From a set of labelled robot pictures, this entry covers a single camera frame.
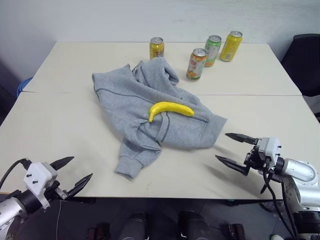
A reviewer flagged grey zip hoodie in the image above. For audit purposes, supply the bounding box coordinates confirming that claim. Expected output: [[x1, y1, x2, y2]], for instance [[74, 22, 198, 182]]
[[91, 56, 228, 179]]

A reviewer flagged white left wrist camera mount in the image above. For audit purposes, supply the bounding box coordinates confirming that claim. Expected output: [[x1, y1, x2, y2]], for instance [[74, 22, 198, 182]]
[[23, 162, 60, 210]]

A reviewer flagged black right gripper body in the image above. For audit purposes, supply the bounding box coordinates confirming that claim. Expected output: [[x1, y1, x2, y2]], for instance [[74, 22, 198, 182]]
[[244, 144, 270, 173]]

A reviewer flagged tall yellow drink can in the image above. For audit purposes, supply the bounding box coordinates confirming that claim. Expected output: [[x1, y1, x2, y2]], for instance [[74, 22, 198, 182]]
[[219, 30, 243, 62]]

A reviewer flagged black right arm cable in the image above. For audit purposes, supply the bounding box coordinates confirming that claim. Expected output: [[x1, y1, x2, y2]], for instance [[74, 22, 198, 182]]
[[260, 159, 300, 240]]

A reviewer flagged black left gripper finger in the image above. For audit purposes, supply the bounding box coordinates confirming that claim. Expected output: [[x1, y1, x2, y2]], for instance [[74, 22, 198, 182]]
[[50, 156, 75, 172], [66, 173, 94, 200]]

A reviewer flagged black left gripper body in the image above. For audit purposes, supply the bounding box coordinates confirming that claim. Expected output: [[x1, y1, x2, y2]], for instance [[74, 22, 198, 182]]
[[46, 180, 70, 201]]

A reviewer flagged black chair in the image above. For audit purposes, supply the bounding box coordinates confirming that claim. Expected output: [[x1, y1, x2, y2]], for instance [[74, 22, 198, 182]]
[[280, 33, 320, 97]]

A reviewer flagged green drink can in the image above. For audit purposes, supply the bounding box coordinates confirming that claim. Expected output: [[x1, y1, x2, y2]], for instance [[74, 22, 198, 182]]
[[203, 34, 223, 68]]

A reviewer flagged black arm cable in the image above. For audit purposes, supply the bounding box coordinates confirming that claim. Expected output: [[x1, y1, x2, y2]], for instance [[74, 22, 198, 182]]
[[0, 158, 30, 189], [260, 159, 300, 240]]

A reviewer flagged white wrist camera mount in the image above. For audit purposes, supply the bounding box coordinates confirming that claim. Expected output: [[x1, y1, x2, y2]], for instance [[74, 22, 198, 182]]
[[254, 136, 282, 161], [23, 162, 60, 210]]

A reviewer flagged orange juice can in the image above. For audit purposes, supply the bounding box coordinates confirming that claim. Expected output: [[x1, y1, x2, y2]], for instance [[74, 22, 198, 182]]
[[186, 47, 208, 82]]

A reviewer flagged short yellow drink can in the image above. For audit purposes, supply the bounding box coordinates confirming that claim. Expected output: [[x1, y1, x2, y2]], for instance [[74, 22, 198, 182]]
[[149, 36, 165, 61]]

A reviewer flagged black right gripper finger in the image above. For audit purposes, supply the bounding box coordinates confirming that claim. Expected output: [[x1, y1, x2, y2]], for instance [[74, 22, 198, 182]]
[[215, 154, 250, 176], [224, 132, 258, 146]]

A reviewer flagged dark rounded shape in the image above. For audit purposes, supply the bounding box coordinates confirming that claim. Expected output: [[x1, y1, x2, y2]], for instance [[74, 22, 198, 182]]
[[119, 211, 149, 240]]

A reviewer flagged blue bucket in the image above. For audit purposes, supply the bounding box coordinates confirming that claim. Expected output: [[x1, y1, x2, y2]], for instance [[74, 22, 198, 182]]
[[16, 77, 34, 97]]

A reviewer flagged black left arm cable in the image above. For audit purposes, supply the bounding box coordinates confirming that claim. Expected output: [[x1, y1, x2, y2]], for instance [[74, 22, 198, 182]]
[[0, 158, 30, 189]]

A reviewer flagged yellow banana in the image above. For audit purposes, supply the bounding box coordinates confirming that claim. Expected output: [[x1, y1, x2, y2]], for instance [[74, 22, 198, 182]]
[[148, 100, 195, 123]]

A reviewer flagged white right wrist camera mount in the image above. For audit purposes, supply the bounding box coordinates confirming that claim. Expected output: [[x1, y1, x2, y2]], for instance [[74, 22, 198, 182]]
[[254, 136, 282, 161]]

